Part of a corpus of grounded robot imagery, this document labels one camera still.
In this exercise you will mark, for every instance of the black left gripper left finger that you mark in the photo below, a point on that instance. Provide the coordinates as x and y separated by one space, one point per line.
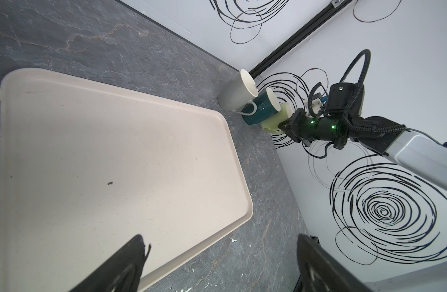
121 272

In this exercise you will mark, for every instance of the light green mug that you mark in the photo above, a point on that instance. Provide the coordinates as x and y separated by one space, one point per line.
271 125

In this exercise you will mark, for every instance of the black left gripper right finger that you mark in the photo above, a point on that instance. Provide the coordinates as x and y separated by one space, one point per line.
320 272

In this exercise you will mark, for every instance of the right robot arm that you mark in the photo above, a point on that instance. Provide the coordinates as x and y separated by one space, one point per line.
409 148

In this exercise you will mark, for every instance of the dark green mug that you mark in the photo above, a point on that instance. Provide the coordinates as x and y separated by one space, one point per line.
262 107

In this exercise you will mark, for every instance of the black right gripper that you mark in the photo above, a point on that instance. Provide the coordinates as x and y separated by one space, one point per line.
302 129

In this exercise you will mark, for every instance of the beige plastic tray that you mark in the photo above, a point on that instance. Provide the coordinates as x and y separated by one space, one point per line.
86 166

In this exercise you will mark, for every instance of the grey mug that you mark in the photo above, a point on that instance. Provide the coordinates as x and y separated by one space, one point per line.
240 91

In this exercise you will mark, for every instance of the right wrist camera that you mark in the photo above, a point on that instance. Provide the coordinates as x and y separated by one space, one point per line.
317 105

